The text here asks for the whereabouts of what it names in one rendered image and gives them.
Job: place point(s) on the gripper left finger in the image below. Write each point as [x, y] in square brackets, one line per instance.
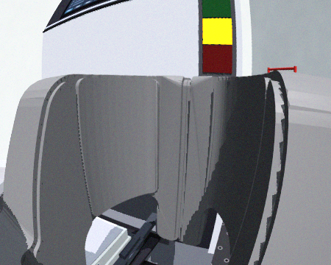
[81, 144]

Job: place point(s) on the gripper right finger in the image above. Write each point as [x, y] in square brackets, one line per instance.
[258, 151]

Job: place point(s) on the white well plate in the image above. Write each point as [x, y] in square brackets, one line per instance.
[111, 254]

